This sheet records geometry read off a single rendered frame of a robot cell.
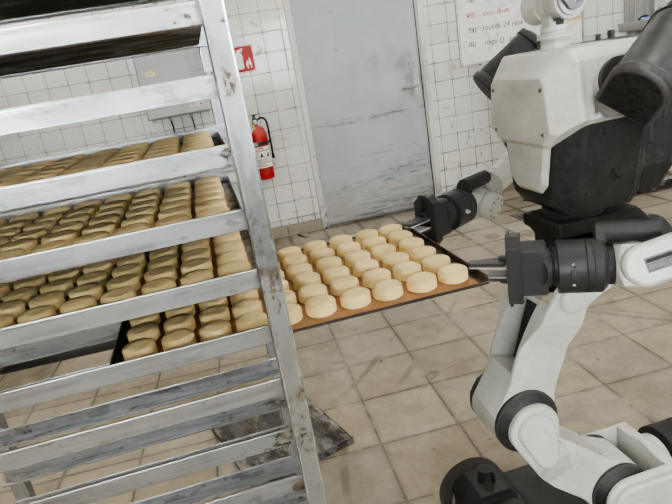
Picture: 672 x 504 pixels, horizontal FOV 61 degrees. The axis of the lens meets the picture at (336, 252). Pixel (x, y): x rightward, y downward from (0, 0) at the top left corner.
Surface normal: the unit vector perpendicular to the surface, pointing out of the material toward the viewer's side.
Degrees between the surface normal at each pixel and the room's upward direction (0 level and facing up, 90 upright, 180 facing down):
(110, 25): 90
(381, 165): 90
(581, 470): 90
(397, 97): 90
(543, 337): 114
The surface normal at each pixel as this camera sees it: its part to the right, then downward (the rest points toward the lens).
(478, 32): 0.19, 0.28
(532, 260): -0.27, 0.34
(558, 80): -0.52, 0.27
